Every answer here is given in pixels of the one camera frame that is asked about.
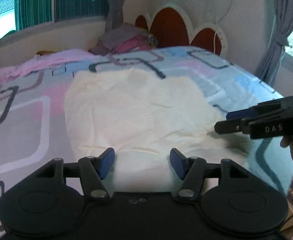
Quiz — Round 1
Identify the grey tied curtain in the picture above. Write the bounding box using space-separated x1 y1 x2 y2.
255 0 293 86

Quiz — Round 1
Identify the stack of folded clothes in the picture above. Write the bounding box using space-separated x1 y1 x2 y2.
88 23 158 56

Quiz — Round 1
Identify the patterned grey pink bedsheet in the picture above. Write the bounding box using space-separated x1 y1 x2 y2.
0 47 293 239

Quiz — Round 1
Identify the white hanging cable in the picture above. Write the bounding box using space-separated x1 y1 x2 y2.
206 0 235 55

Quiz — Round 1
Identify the window with green curtain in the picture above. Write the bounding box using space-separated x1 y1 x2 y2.
0 0 110 48

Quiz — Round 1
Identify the red white scalloped headboard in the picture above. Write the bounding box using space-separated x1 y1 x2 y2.
135 3 228 57

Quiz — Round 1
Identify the pink blanket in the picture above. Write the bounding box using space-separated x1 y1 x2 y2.
0 49 101 86

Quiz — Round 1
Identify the cream white large garment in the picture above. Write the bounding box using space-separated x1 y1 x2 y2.
64 68 253 192

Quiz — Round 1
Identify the grey curtain right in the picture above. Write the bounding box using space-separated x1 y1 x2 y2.
105 0 125 33

